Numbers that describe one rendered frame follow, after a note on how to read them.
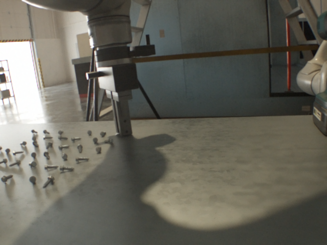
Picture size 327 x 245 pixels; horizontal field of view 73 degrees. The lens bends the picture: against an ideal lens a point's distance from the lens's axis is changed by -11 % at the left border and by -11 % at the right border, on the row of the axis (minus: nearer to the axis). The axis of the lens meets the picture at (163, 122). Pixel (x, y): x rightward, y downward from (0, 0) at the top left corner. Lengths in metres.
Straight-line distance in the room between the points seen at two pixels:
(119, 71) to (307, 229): 0.38
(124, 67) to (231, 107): 2.00
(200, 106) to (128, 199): 2.18
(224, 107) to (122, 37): 2.00
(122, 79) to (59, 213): 0.27
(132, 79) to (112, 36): 0.09
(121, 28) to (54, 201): 0.33
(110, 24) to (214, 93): 1.98
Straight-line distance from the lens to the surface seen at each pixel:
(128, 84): 0.48
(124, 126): 0.53
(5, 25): 12.12
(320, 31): 0.54
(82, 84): 6.29
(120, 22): 0.50
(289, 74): 2.45
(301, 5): 1.65
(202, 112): 2.46
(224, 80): 2.37
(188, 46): 2.40
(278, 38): 5.86
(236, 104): 2.41
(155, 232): 0.26
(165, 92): 2.51
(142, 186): 0.33
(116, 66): 0.47
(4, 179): 0.45
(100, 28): 0.50
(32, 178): 0.41
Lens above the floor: 0.82
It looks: 16 degrees down
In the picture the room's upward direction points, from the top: 6 degrees counter-clockwise
